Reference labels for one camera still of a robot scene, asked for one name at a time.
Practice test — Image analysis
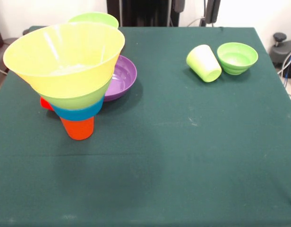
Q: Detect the orange cup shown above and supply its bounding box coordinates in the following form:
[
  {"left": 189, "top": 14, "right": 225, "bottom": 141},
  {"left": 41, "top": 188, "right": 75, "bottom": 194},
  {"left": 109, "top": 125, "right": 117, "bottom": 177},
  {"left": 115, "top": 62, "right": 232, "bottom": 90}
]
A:
[{"left": 60, "top": 117, "right": 95, "bottom": 141}]

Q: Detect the blue bowl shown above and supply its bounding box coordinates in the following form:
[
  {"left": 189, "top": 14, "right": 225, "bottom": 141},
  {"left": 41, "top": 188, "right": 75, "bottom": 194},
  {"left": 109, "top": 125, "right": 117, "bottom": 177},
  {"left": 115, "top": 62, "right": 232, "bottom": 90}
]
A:
[{"left": 51, "top": 96, "right": 105, "bottom": 122}]

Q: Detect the large light green bowl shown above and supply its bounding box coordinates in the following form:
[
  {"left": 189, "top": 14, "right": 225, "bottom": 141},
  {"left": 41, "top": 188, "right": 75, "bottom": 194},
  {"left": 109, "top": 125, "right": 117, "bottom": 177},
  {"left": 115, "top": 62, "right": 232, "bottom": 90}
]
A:
[
  {"left": 40, "top": 78, "right": 113, "bottom": 111},
  {"left": 68, "top": 11, "right": 120, "bottom": 29}
]

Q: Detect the yellow-green cup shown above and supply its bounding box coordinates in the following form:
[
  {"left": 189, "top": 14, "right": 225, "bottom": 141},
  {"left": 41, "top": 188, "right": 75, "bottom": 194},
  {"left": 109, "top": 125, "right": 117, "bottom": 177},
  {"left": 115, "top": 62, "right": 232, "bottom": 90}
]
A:
[{"left": 186, "top": 44, "right": 222, "bottom": 83}]

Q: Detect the large yellow bowl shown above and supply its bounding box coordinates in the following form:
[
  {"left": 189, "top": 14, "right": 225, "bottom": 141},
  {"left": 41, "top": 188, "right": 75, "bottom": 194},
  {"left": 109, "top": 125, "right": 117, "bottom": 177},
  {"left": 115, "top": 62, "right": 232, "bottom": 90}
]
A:
[{"left": 3, "top": 23, "right": 126, "bottom": 99}]

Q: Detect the red cup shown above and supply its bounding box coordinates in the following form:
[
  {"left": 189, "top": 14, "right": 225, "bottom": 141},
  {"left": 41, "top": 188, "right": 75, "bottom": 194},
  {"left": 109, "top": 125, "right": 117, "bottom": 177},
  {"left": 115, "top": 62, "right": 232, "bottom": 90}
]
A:
[{"left": 40, "top": 96, "right": 54, "bottom": 112}]

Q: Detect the small green bowl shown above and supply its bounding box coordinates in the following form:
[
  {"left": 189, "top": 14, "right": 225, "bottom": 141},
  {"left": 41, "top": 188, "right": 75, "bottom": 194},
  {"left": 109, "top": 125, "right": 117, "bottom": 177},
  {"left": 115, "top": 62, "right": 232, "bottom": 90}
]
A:
[{"left": 216, "top": 42, "right": 259, "bottom": 76}]

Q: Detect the purple bowl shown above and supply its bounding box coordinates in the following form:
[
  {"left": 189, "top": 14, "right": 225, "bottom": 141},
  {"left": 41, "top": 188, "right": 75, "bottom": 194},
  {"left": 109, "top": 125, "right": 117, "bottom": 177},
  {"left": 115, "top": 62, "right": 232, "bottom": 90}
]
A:
[{"left": 104, "top": 54, "right": 137, "bottom": 102}]

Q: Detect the dark green tablecloth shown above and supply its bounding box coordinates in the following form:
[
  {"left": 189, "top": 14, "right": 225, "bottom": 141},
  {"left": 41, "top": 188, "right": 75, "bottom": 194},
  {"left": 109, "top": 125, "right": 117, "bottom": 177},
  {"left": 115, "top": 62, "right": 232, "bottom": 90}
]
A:
[{"left": 0, "top": 25, "right": 291, "bottom": 227}]

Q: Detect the black knobbed stand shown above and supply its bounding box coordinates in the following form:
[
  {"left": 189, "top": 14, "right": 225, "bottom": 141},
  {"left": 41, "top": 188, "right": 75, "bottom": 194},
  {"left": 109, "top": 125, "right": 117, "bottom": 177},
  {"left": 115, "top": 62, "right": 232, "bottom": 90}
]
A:
[{"left": 270, "top": 32, "right": 291, "bottom": 79}]

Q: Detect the grey chair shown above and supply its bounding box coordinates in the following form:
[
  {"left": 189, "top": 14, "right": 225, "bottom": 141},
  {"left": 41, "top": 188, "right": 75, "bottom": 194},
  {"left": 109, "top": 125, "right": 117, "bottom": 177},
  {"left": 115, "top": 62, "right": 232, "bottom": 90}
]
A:
[{"left": 0, "top": 37, "right": 18, "bottom": 74}]

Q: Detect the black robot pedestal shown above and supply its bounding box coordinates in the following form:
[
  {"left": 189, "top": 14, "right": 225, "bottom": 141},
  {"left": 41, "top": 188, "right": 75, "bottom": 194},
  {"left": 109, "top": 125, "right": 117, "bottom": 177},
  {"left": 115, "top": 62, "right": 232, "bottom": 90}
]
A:
[{"left": 107, "top": 0, "right": 181, "bottom": 27}]

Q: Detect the blue cable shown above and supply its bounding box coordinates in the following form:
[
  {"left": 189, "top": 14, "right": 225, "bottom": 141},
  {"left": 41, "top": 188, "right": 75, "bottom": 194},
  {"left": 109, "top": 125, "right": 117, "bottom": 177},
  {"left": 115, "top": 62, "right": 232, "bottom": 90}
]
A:
[{"left": 283, "top": 55, "right": 291, "bottom": 88}]

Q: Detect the grey cable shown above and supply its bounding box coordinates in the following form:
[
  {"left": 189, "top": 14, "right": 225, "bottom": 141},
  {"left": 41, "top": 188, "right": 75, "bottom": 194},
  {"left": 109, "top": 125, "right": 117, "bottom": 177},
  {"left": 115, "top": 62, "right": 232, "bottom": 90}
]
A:
[{"left": 277, "top": 48, "right": 291, "bottom": 74}]

